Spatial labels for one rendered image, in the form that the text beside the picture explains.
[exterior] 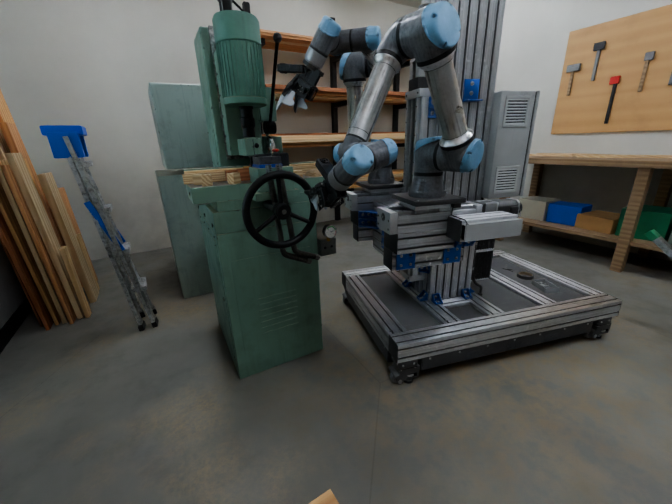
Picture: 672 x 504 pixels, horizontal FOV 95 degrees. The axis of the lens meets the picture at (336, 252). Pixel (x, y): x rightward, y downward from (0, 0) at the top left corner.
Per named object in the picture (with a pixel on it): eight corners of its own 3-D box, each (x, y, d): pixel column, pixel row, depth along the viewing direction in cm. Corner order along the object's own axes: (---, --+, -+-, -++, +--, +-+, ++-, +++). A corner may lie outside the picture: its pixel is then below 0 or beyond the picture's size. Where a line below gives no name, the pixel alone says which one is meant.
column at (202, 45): (223, 198, 153) (197, 24, 129) (216, 192, 172) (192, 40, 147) (268, 193, 163) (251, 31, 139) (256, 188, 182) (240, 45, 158)
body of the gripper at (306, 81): (303, 101, 118) (318, 69, 113) (285, 88, 119) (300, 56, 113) (311, 103, 125) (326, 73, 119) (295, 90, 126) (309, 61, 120)
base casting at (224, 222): (215, 235, 123) (211, 212, 120) (197, 211, 170) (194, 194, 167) (317, 219, 143) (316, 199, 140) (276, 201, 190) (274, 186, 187)
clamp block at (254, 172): (259, 193, 117) (256, 168, 114) (250, 189, 128) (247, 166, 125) (295, 189, 124) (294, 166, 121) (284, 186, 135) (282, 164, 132)
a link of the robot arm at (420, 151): (425, 169, 136) (427, 136, 131) (453, 171, 125) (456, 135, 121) (407, 171, 129) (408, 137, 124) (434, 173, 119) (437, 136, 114)
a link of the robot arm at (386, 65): (379, 16, 101) (323, 157, 101) (405, 5, 93) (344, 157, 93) (399, 42, 109) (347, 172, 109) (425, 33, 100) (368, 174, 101)
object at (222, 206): (217, 212, 121) (216, 202, 119) (209, 204, 138) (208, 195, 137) (311, 200, 139) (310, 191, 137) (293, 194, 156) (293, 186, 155)
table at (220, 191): (195, 208, 108) (192, 191, 106) (187, 197, 133) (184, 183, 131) (345, 191, 135) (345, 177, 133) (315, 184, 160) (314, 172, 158)
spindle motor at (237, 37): (228, 103, 119) (215, 5, 109) (220, 108, 133) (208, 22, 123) (272, 104, 127) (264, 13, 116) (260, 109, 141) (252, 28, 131)
